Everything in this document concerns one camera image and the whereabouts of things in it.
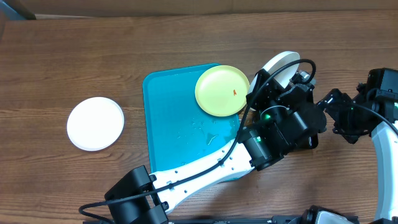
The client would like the white plate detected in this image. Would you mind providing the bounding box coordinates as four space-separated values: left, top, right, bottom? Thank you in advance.
247 51 300 111
67 97 124 152

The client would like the light green plate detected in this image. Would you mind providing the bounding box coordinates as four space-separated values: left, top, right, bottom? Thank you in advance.
195 65 249 117

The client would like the white plate front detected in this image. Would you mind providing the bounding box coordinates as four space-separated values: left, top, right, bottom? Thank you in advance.
67 97 124 152

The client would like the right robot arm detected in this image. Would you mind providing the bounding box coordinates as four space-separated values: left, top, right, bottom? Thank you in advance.
317 68 397 223

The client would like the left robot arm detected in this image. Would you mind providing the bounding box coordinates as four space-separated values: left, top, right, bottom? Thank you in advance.
104 68 326 223

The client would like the black rectangular tray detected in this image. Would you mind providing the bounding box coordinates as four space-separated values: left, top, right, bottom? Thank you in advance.
298 91 318 151

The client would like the teal plastic tray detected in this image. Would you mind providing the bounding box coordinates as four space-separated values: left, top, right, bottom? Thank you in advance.
142 63 240 172

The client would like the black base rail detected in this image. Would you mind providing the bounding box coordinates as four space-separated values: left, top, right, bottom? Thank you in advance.
83 215 360 224

